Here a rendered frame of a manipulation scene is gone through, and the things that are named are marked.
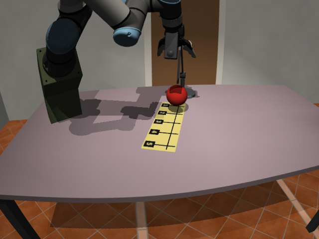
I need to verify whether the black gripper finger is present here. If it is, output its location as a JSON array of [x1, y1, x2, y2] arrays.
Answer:
[[157, 39, 164, 56], [183, 39, 196, 58]]

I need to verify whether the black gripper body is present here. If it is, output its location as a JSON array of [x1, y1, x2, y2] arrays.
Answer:
[[163, 23, 185, 47]]

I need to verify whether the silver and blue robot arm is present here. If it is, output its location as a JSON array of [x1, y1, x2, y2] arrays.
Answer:
[[42, 0, 183, 78]]

